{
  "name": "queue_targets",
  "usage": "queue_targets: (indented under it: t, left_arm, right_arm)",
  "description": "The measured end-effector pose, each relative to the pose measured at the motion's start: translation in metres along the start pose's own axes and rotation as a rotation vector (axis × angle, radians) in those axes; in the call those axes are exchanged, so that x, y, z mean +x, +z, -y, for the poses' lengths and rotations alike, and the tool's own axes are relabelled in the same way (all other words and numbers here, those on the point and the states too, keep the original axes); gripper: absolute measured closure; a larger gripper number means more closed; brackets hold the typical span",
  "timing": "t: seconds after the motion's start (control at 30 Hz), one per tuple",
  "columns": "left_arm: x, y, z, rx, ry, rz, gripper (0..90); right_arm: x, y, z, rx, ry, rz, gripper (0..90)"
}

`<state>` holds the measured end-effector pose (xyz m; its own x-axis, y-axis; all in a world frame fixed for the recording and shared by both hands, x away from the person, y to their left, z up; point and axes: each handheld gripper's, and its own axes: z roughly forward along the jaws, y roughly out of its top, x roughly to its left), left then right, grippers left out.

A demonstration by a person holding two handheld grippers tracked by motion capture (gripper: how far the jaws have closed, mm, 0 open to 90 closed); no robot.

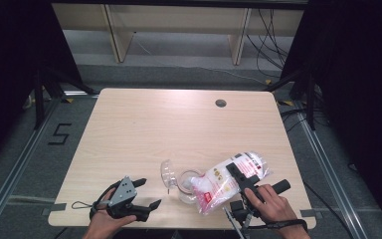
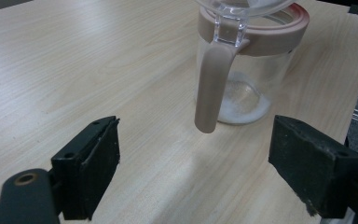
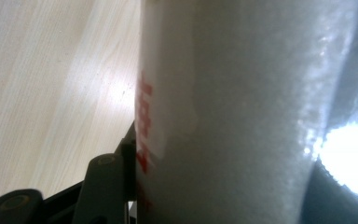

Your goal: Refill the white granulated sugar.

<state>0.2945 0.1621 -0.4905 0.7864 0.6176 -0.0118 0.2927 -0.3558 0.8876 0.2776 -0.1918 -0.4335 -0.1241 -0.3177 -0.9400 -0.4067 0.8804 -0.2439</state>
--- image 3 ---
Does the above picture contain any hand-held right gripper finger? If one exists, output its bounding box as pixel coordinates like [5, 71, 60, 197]
[115, 120, 138, 202]

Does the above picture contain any red and white sugar bag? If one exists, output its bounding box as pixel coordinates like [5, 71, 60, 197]
[134, 0, 358, 224]

